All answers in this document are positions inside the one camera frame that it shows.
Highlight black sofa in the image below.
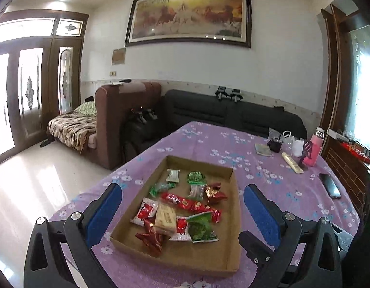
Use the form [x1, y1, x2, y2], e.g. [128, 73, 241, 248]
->
[122, 89, 307, 163]

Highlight purple floral tablecloth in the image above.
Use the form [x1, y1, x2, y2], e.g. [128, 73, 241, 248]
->
[48, 121, 362, 288]

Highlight green pillow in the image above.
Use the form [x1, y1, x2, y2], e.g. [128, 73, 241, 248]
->
[74, 101, 98, 118]

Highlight clear plastic bag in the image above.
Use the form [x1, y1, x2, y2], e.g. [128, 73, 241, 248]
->
[268, 127, 283, 142]

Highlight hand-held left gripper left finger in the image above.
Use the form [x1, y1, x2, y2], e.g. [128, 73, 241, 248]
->
[23, 182, 123, 288]

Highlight wooden door frame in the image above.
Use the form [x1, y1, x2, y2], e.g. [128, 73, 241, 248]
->
[320, 4, 354, 133]

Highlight small green snack packet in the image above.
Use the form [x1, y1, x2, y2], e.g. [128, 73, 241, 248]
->
[186, 171, 207, 185]
[149, 182, 177, 199]

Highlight window curtain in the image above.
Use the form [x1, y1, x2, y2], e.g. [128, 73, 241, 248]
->
[348, 26, 370, 154]

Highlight brown sofa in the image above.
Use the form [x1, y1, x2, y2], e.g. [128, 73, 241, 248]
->
[83, 81, 162, 170]

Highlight white cup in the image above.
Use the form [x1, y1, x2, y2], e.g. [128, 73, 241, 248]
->
[291, 139, 306, 158]

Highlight small wall plaque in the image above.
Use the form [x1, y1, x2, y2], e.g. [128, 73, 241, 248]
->
[112, 48, 126, 66]

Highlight cream wrapped snack bar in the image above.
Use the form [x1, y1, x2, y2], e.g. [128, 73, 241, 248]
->
[281, 151, 304, 174]

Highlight clear snack packet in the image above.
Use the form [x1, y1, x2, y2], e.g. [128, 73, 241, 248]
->
[189, 184, 205, 200]

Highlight framed horse painting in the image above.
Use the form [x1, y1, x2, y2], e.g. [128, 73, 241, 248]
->
[125, 0, 252, 49]

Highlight patterned brown blanket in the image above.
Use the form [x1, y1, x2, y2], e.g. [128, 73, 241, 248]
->
[46, 112, 97, 151]

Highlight large green snack packet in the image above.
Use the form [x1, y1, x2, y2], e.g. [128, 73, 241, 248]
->
[186, 211, 219, 243]

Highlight small black object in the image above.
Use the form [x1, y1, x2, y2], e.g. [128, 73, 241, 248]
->
[267, 138, 283, 153]

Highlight black devices on seat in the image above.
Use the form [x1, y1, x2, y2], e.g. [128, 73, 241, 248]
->
[129, 107, 157, 124]

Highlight beige snack packet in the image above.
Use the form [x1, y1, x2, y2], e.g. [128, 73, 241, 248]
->
[155, 202, 177, 236]

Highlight cardboard tray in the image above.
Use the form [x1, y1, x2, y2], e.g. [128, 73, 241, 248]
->
[109, 155, 243, 272]

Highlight wooden glass door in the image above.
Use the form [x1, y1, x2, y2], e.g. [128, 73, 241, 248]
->
[0, 10, 90, 168]

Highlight white green snack packet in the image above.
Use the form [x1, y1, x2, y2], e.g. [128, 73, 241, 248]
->
[166, 169, 181, 184]

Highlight black phone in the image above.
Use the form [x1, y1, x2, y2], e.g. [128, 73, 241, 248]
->
[319, 172, 342, 200]

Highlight red foil snack packet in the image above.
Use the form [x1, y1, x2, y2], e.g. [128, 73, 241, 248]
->
[203, 183, 229, 206]
[135, 217, 165, 257]

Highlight red white snack packet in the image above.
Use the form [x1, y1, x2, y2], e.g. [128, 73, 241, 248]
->
[130, 197, 159, 227]
[168, 216, 192, 242]

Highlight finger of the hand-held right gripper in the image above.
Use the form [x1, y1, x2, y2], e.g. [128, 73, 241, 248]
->
[238, 231, 294, 288]

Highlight red items on cabinet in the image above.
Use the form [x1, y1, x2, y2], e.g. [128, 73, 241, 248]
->
[340, 142, 370, 164]

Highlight wooden cabinet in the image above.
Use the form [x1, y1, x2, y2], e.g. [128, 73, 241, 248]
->
[321, 128, 370, 236]

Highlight pink bottle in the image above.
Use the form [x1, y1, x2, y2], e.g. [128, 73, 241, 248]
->
[303, 127, 325, 168]

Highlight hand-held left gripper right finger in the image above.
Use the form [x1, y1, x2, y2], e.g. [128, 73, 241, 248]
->
[243, 184, 343, 288]

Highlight long red snack packet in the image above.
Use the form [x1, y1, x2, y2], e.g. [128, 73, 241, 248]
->
[160, 192, 192, 211]

